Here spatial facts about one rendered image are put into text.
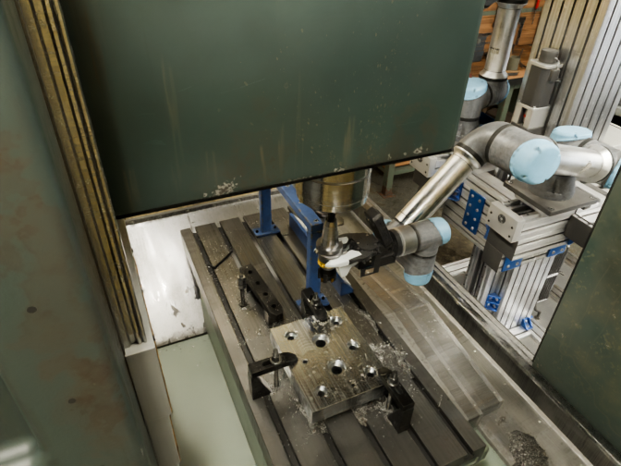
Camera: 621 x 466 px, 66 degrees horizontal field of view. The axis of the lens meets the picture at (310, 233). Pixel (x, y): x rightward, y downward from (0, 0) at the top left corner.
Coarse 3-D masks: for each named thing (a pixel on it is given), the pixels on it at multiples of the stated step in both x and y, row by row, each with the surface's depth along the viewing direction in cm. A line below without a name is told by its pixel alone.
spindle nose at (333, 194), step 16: (336, 176) 92; (352, 176) 92; (368, 176) 96; (304, 192) 97; (320, 192) 94; (336, 192) 94; (352, 192) 95; (368, 192) 99; (320, 208) 97; (336, 208) 96; (352, 208) 97
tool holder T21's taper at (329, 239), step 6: (324, 222) 108; (330, 222) 106; (336, 222) 107; (324, 228) 108; (330, 228) 107; (336, 228) 108; (324, 234) 108; (330, 234) 107; (336, 234) 108; (324, 240) 109; (330, 240) 108; (336, 240) 109; (324, 246) 109; (330, 246) 109; (336, 246) 110
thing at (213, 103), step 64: (64, 0) 54; (128, 0) 57; (192, 0) 60; (256, 0) 63; (320, 0) 67; (384, 0) 71; (448, 0) 75; (128, 64) 61; (192, 64) 64; (256, 64) 68; (320, 64) 72; (384, 64) 77; (448, 64) 82; (128, 128) 65; (192, 128) 69; (256, 128) 73; (320, 128) 78; (384, 128) 84; (448, 128) 90; (128, 192) 70; (192, 192) 75
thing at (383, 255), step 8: (392, 232) 118; (352, 240) 116; (360, 240) 116; (368, 240) 116; (376, 240) 116; (400, 240) 117; (352, 248) 118; (360, 248) 114; (368, 248) 113; (376, 248) 114; (384, 248) 118; (392, 248) 119; (400, 248) 117; (376, 256) 115; (384, 256) 120; (392, 256) 120; (360, 264) 116; (368, 264) 117; (376, 264) 117; (384, 264) 121; (360, 272) 116; (376, 272) 119
